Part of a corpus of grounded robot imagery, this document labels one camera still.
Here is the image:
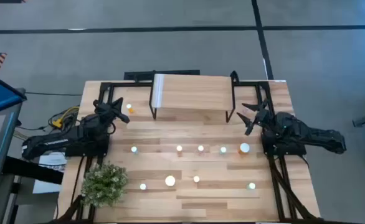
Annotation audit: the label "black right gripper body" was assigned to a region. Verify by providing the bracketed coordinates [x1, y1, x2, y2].
[247, 98, 273, 137]

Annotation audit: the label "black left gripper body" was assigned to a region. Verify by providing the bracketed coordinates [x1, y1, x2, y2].
[92, 99, 120, 124]

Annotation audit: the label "wooden shelf black metal legs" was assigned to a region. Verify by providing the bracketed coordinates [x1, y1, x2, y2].
[148, 73, 236, 124]

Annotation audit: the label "black slotted bar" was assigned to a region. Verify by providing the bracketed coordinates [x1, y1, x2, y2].
[123, 69, 201, 81]

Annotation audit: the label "small black clamp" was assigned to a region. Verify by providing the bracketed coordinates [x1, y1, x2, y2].
[229, 70, 240, 85]

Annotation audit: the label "green artificial potted plant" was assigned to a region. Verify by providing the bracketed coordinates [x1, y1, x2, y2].
[80, 161, 130, 208]

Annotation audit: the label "white printed paper sheet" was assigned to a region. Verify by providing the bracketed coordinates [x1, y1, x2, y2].
[32, 152, 68, 194]

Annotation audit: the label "black floor tape strip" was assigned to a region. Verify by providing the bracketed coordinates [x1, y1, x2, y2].
[0, 24, 365, 34]
[251, 0, 274, 80]

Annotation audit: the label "black flat beam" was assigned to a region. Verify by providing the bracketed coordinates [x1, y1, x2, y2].
[1, 155, 64, 185]

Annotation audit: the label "thin black floor cable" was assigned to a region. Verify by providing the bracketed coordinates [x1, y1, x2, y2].
[25, 91, 83, 96]

